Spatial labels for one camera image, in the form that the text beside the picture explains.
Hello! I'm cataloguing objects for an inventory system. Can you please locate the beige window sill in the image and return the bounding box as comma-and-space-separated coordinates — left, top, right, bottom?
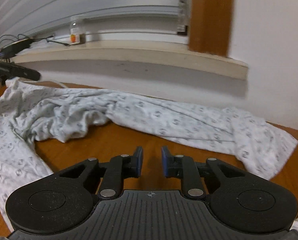
13, 40, 248, 80

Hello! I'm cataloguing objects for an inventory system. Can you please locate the black cable on sill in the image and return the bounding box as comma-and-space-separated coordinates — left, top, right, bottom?
0, 33, 71, 47

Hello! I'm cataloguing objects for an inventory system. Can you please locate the glass jar orange label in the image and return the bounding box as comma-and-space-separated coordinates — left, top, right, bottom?
70, 15, 86, 45

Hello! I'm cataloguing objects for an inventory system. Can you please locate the white patterned garment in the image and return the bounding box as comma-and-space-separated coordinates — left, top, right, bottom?
0, 77, 298, 237

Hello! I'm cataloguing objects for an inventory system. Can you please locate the grey window blind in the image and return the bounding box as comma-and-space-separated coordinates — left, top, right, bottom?
0, 0, 188, 44

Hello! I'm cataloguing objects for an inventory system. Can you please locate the black box on sill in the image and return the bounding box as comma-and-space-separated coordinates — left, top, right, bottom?
0, 38, 35, 59

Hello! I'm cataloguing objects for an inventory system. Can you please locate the brown wooden window frame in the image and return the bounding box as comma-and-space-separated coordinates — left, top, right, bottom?
188, 0, 234, 57

